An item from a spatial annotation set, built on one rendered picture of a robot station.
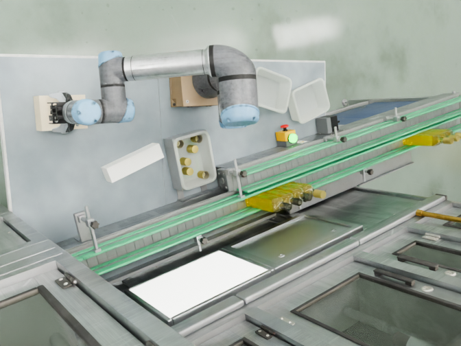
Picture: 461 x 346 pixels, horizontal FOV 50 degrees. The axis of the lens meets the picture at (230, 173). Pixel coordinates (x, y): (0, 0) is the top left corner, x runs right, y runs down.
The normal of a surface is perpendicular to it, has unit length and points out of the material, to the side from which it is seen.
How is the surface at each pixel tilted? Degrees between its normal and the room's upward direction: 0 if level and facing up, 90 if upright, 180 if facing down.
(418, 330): 90
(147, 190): 0
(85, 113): 0
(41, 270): 0
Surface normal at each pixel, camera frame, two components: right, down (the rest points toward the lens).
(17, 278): 0.58, 0.09
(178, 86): -0.82, 0.11
